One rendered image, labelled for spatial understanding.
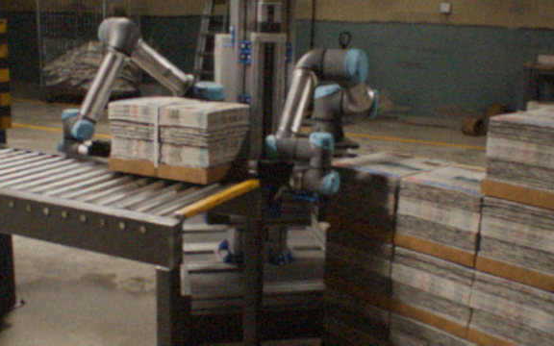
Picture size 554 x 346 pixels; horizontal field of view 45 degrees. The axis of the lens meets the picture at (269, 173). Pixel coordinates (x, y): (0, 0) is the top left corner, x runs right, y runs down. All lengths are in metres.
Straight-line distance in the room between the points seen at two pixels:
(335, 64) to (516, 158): 0.73
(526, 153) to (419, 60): 7.03
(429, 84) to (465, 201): 6.90
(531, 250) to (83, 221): 1.24
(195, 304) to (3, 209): 0.99
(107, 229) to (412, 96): 7.42
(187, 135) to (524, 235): 1.03
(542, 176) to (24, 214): 1.44
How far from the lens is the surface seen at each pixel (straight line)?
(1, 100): 3.04
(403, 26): 9.00
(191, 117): 2.08
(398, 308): 2.31
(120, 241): 1.83
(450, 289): 2.17
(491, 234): 2.07
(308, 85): 2.34
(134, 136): 2.21
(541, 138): 1.95
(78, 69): 10.02
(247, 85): 2.90
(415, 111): 9.02
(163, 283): 1.79
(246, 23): 2.89
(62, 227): 1.95
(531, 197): 1.98
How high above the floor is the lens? 1.32
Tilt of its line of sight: 13 degrees down
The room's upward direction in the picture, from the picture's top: 2 degrees clockwise
